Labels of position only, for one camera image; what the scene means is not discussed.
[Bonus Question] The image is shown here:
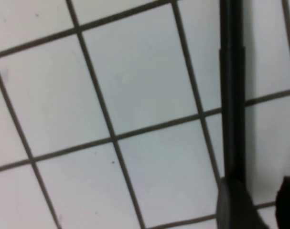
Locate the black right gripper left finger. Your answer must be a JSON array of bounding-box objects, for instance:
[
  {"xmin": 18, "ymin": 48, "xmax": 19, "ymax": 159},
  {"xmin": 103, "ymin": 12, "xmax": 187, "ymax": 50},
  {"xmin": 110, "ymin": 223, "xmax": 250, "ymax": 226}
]
[{"xmin": 217, "ymin": 176, "xmax": 271, "ymax": 229}]

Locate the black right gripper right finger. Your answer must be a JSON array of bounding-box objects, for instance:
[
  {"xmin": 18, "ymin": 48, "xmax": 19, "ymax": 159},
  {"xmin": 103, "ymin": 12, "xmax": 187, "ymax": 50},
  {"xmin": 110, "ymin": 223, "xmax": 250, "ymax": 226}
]
[{"xmin": 275, "ymin": 175, "xmax": 290, "ymax": 229}]

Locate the black ballpoint pen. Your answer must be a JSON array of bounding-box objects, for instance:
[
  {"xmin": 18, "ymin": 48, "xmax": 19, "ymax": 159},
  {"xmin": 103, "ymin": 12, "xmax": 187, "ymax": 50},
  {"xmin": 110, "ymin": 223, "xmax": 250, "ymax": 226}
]
[{"xmin": 218, "ymin": 0, "xmax": 247, "ymax": 189}]

